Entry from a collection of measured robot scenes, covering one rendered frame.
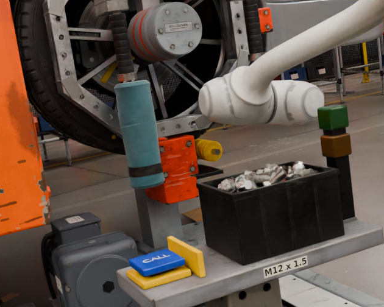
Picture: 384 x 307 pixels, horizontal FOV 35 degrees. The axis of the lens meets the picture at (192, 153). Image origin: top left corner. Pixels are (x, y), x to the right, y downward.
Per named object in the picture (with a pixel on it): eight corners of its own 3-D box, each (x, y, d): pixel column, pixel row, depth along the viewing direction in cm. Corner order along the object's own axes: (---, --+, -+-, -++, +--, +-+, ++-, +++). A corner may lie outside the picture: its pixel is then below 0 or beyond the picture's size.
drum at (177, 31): (175, 58, 171) (167, 7, 169) (209, 53, 152) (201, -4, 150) (127, 66, 166) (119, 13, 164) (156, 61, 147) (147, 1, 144)
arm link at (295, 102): (295, 81, 156) (250, 80, 151) (334, 79, 142) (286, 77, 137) (294, 123, 157) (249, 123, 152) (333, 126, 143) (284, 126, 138)
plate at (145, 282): (171, 262, 103) (170, 257, 103) (192, 275, 95) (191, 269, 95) (127, 276, 99) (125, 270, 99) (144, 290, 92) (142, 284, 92)
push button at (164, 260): (169, 260, 102) (167, 247, 102) (187, 271, 96) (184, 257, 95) (130, 271, 99) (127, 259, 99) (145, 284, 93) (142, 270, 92)
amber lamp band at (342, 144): (339, 152, 113) (336, 131, 112) (353, 154, 109) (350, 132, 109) (321, 156, 111) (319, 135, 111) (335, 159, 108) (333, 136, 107)
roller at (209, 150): (184, 151, 198) (181, 134, 197) (228, 160, 172) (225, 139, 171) (168, 155, 196) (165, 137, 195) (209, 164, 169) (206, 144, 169)
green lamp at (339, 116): (336, 125, 112) (333, 103, 111) (350, 127, 108) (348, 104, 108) (318, 130, 110) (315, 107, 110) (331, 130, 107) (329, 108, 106)
